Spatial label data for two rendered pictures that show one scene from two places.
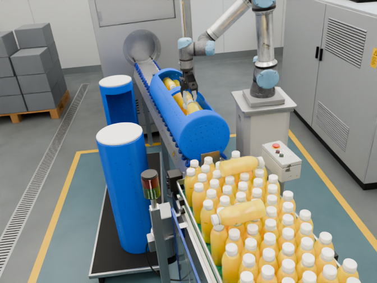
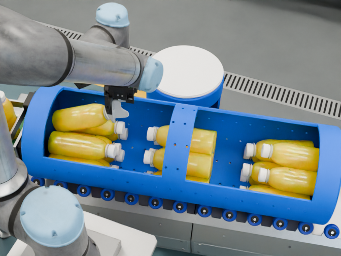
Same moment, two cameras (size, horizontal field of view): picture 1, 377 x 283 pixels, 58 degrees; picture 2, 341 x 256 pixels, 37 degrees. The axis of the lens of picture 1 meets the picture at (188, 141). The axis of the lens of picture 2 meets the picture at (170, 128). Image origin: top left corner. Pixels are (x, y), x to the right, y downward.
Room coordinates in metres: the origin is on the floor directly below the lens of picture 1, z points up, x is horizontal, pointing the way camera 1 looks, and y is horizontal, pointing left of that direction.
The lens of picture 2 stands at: (2.32, -0.87, 2.26)
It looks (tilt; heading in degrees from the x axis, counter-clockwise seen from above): 48 degrees down; 113
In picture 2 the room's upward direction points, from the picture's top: 2 degrees clockwise
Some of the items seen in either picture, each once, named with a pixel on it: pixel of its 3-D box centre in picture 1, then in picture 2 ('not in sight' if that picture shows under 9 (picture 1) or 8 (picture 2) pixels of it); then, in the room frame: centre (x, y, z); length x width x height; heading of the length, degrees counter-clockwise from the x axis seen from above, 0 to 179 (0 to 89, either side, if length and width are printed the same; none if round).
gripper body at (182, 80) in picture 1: (187, 77); (120, 77); (1.82, -0.02, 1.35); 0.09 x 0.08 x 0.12; 14
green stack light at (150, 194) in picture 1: (151, 189); not in sight; (1.04, 0.15, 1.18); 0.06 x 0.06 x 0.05
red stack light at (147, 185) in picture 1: (150, 179); not in sight; (1.04, 0.15, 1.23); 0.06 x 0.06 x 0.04
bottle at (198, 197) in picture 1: (200, 204); not in sight; (1.17, -0.03, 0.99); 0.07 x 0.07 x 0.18
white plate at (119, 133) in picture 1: (119, 133); (184, 70); (1.83, 0.41, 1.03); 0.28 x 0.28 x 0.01
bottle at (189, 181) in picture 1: (192, 188); not in sight; (1.28, 0.00, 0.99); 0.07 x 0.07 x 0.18
